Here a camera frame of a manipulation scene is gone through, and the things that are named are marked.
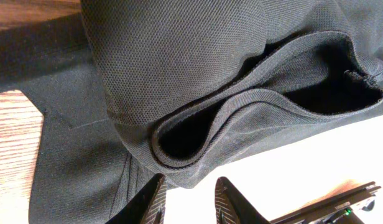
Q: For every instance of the black t-shirt with white logo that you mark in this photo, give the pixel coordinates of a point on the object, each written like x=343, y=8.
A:
x=130, y=89

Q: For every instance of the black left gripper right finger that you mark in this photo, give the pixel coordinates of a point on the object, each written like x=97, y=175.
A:
x=232, y=207

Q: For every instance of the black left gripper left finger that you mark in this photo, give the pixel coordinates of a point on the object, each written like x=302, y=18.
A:
x=147, y=206

